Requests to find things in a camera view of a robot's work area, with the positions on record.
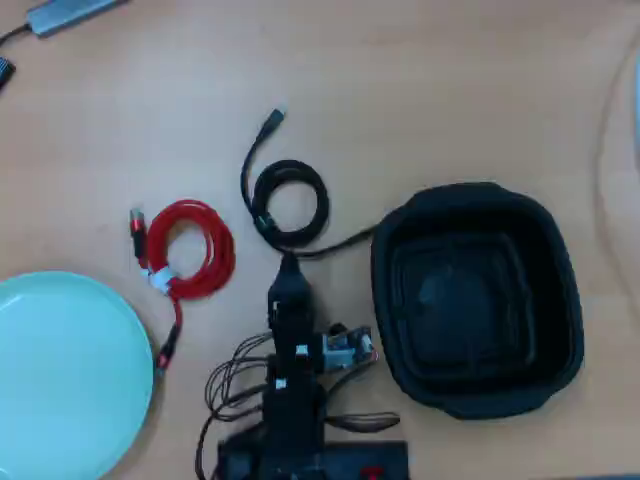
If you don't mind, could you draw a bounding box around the light green plate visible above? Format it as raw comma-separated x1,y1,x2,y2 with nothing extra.
0,270,155,480

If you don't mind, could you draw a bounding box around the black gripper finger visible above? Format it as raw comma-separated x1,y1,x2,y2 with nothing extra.
269,252,293,301
290,252,313,301

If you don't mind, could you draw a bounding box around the black bowl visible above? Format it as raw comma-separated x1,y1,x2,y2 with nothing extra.
370,182,586,421

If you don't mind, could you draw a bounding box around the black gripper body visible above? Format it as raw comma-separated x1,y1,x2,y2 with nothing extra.
267,297,317,360

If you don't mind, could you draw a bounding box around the white cable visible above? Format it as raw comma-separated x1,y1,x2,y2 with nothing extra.
592,29,640,314

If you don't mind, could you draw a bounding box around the red charging cable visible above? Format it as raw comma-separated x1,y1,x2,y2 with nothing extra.
128,199,237,374

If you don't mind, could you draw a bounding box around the black charging cable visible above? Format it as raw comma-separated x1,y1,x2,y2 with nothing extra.
240,105,379,262

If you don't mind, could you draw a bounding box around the grey USB hub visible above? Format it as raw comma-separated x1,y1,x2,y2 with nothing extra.
25,0,132,39

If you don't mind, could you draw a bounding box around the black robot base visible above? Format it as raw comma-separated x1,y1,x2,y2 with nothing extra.
217,439,412,480

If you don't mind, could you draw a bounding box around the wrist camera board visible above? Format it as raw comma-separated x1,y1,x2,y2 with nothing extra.
315,323,379,374

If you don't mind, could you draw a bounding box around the small black device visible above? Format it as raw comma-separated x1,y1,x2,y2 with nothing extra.
0,56,17,94

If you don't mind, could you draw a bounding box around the black hub cable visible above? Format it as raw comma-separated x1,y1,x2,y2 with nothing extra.
0,22,32,49

